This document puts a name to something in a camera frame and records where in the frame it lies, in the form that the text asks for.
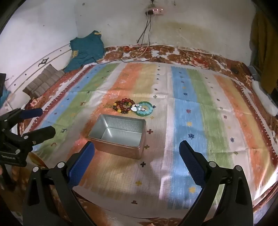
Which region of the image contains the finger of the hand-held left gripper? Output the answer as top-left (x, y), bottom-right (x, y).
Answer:
top-left (0, 108), bottom-right (43, 122)
top-left (4, 125), bottom-right (56, 152)

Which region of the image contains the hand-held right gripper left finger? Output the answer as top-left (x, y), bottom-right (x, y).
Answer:
top-left (23, 141), bottom-right (96, 226)

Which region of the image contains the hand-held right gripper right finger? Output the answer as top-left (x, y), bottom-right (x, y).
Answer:
top-left (178, 140), bottom-right (254, 226)

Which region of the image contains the silver metal tin box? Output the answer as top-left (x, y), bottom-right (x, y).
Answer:
top-left (88, 114), bottom-right (147, 160)

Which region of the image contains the multicoloured bead bracelet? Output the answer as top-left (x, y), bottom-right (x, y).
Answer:
top-left (112, 104), bottom-right (133, 114)

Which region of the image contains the green jade bangle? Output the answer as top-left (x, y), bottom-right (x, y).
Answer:
top-left (135, 101), bottom-right (155, 117)

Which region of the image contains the dark red bead bracelet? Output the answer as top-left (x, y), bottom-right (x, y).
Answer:
top-left (114, 98), bottom-right (136, 111)

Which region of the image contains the grey striped folded cloth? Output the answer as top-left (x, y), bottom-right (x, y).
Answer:
top-left (22, 64), bottom-right (65, 99)

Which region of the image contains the dark cloth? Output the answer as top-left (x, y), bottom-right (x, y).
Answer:
top-left (0, 73), bottom-right (11, 107)

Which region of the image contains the colourful striped mat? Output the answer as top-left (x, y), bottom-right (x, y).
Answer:
top-left (28, 61), bottom-right (277, 220)

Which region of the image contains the teal shirt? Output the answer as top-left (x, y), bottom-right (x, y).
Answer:
top-left (63, 30), bottom-right (105, 73)

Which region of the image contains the white cloth bundle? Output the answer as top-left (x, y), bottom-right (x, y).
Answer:
top-left (251, 80), bottom-right (278, 116)

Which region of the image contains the yellow hanging cloth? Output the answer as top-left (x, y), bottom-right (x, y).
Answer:
top-left (250, 10), bottom-right (278, 94)

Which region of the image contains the white power strip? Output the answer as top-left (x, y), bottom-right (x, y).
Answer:
top-left (146, 7), bottom-right (164, 15)

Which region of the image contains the white cable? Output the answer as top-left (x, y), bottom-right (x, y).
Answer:
top-left (120, 45), bottom-right (152, 60)

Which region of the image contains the black cable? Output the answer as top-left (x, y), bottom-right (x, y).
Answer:
top-left (92, 15), bottom-right (152, 65)
top-left (136, 15), bottom-right (151, 43)

